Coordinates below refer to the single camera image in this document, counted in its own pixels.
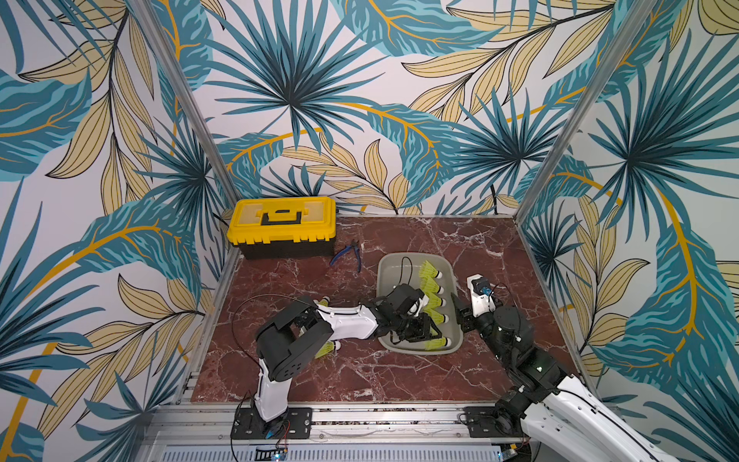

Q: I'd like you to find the yellow black toolbox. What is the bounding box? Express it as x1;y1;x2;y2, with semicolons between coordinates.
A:
227;196;337;260

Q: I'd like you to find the aluminium frame post right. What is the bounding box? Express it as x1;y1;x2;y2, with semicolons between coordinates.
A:
514;0;656;226

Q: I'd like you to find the grey-green plastic storage tray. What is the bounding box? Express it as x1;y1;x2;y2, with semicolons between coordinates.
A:
376;252;463;355

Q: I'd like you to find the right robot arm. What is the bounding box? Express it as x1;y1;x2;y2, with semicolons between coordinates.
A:
452;294;673;461

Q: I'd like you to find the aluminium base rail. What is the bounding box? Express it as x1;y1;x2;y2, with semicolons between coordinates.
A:
136;402;525;461

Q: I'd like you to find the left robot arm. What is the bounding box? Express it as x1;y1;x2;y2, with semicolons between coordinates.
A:
253;284;443;424

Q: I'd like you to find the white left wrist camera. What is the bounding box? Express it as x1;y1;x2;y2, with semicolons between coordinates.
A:
407;295;429;318

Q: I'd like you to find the aluminium frame post left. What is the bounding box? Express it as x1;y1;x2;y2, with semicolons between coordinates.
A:
129;0;240;207

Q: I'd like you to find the aluminium frame post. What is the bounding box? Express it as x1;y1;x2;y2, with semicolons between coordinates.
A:
129;0;240;207
514;0;656;226

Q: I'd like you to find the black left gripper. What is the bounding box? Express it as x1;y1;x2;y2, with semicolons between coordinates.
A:
393;312;445;344

